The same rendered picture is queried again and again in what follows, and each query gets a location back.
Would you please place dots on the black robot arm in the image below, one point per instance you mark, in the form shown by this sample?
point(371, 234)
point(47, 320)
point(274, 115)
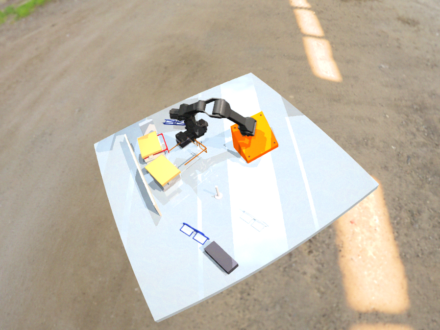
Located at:
point(221, 109)

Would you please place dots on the dark blue rectangular glasses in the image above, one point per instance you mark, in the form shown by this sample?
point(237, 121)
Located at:
point(172, 122)

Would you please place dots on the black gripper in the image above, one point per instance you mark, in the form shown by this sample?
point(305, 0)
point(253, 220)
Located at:
point(182, 136)

